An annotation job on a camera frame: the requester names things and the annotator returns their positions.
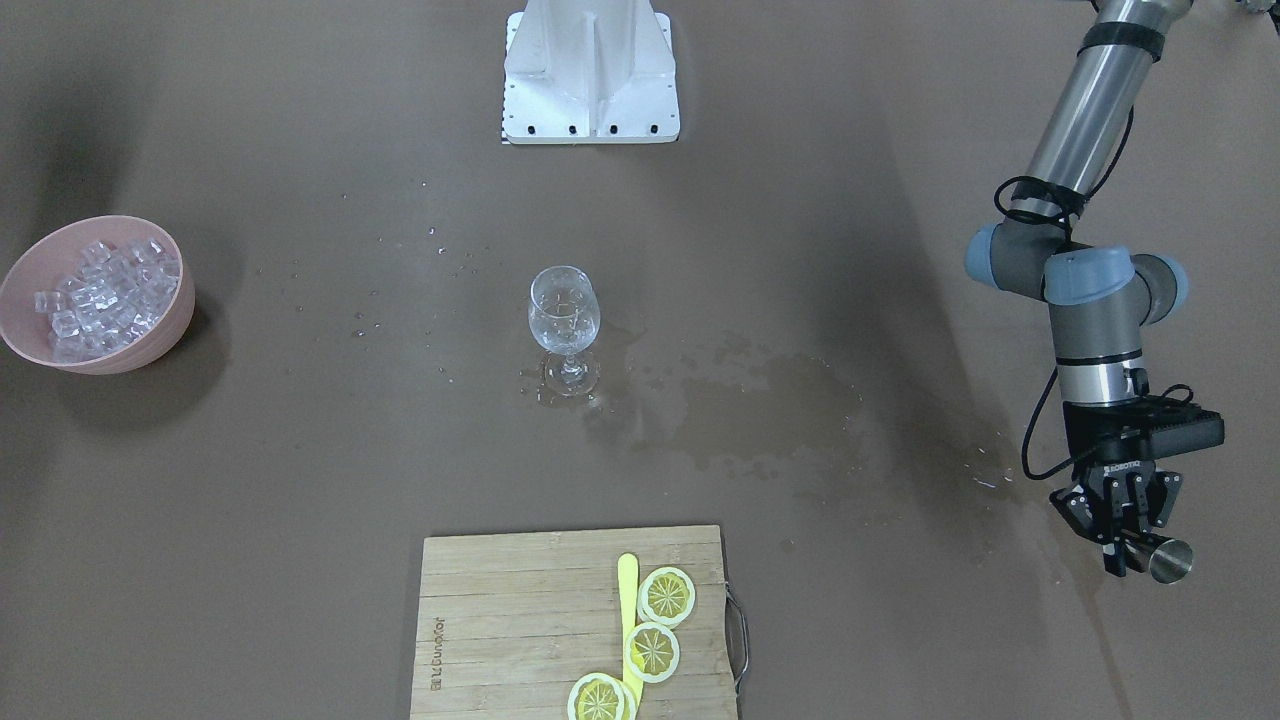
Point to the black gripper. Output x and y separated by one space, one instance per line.
1113 467

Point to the steel cocktail jigger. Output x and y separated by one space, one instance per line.
1165 560

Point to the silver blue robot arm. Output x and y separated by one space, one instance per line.
1100 297

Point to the clear wine glass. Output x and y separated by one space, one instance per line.
564 317

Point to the clear ice cubes pile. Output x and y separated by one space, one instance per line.
115 296

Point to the yellow lemon slice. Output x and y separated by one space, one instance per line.
651 653
666 596
600 696

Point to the yellow plastic stick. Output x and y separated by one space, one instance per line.
628 583

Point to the bamboo cutting board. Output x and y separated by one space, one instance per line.
509 622

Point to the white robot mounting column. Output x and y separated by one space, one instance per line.
589 73

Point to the pink bowl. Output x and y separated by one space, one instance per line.
58 253

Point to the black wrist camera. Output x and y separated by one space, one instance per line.
1152 432

